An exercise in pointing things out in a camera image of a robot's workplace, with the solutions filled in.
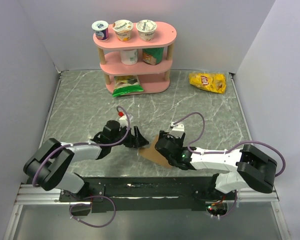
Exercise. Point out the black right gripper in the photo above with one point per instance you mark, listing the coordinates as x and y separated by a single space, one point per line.
180 141

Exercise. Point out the yellow Lays chip bag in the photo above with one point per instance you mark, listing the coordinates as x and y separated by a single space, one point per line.
210 82

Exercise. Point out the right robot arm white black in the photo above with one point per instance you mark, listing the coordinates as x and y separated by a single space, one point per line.
246 167

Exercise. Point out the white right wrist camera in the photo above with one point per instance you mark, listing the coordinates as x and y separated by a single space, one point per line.
177 129

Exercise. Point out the pink three-tier shelf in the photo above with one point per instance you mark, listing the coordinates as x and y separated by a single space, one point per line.
152 78

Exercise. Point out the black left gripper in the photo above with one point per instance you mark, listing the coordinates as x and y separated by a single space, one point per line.
137 141

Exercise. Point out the aluminium rail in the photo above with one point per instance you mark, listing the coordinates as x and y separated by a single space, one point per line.
28 195

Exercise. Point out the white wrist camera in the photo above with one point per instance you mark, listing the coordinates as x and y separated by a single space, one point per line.
123 119
177 129

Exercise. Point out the brown cardboard box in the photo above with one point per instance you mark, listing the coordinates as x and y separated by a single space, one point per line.
151 154

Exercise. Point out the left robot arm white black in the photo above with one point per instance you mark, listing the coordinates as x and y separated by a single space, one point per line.
48 166

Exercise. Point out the purple white yogurt cup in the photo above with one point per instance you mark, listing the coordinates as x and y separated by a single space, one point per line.
101 30

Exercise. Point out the green snack box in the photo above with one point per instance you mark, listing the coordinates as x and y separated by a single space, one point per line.
152 56

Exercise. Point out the white cup middle shelf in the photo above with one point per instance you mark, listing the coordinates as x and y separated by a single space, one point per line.
129 57

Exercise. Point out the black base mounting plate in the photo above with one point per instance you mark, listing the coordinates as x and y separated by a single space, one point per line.
148 193

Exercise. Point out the white Chobani yogurt cup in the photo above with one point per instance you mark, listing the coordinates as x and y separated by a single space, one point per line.
146 29

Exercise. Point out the green chip bag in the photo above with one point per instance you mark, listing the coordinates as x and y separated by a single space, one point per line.
127 84

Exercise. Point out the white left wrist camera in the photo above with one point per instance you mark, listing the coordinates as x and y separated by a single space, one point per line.
123 119

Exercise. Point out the orange Chobani yogurt cup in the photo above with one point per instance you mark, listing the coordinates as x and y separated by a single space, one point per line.
123 29

